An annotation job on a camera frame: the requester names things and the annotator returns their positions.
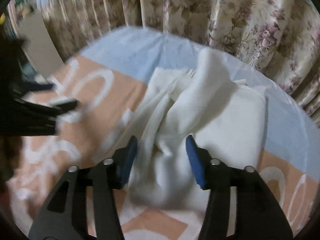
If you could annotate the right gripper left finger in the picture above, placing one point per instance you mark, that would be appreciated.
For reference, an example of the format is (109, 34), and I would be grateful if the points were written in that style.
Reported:
(63, 213)

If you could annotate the floral blue curtain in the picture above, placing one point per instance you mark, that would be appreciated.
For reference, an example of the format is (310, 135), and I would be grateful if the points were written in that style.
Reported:
(279, 38)

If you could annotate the grey leaning board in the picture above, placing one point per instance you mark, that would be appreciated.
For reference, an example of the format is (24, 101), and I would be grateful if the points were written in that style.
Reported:
(39, 47)

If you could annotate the white knit sweater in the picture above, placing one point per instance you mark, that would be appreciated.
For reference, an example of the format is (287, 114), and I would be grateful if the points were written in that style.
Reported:
(227, 118)

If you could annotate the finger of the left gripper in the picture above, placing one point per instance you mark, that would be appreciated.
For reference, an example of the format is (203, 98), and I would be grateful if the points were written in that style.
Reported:
(28, 86)
(66, 106)

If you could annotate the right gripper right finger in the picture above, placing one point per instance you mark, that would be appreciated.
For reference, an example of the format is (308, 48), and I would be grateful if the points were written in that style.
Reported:
(240, 204)

